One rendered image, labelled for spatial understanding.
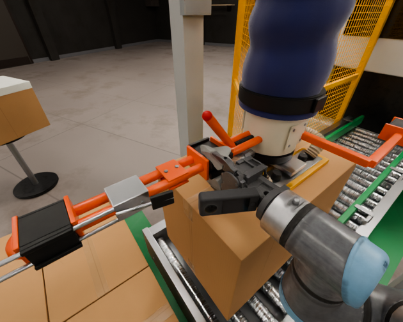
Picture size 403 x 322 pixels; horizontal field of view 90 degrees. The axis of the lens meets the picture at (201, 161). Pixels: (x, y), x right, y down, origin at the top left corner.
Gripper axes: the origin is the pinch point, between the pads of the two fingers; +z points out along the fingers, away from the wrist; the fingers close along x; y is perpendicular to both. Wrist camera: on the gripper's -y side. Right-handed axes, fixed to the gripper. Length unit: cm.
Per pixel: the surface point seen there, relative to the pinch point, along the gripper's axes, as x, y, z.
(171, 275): -59, -11, 7
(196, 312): -59, -10, -10
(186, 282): -65, -6, 3
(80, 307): -65, -45, 21
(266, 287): -65, 20, -19
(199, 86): -16, 69, 93
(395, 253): -119, 143, -56
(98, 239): -65, -31, 47
